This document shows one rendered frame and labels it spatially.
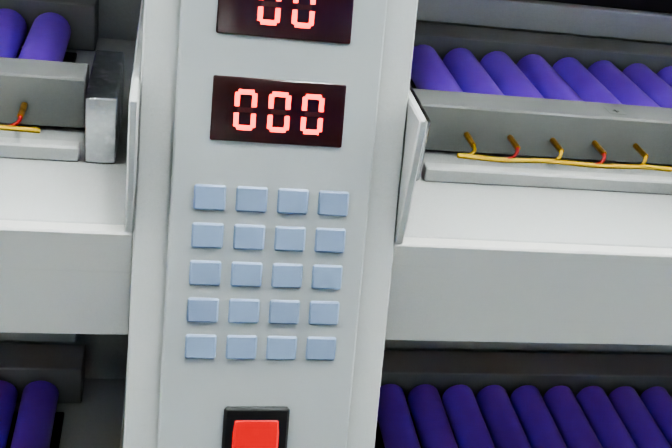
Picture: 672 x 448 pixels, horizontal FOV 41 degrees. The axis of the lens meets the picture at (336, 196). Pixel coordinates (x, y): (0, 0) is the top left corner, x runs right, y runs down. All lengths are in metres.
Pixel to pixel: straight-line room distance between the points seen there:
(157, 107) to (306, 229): 0.07
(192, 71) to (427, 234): 0.11
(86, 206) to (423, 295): 0.13
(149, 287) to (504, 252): 0.13
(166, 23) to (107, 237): 0.08
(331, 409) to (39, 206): 0.13
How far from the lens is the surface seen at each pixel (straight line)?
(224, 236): 0.32
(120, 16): 0.51
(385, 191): 0.33
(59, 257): 0.33
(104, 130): 0.36
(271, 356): 0.33
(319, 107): 0.31
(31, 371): 0.50
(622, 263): 0.37
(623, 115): 0.43
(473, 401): 0.52
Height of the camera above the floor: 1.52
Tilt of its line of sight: 10 degrees down
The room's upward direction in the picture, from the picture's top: 5 degrees clockwise
